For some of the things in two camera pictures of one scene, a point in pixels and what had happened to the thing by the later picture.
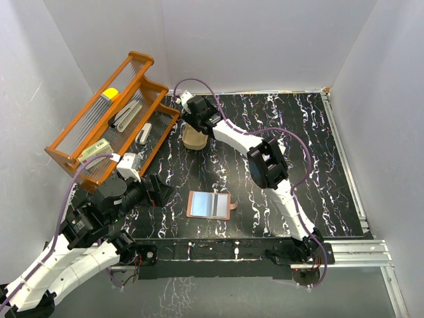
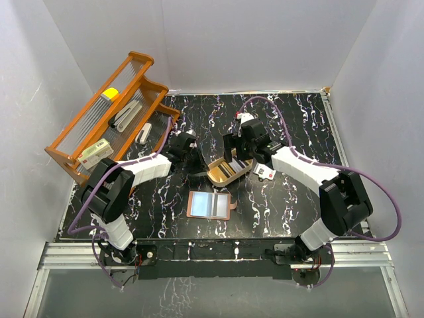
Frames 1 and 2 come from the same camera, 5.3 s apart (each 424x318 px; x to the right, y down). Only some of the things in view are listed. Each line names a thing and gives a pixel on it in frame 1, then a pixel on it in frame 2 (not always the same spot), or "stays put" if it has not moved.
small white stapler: [142, 135] stays put
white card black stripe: [219, 205] stays put
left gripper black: [159, 195] -> [201, 165]
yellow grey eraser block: [109, 93] stays put
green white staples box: [103, 147] stays put
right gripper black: [189, 117] -> [230, 142]
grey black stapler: [125, 116] stays put
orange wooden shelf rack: [116, 132] stays put
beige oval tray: [192, 140] -> [216, 177]
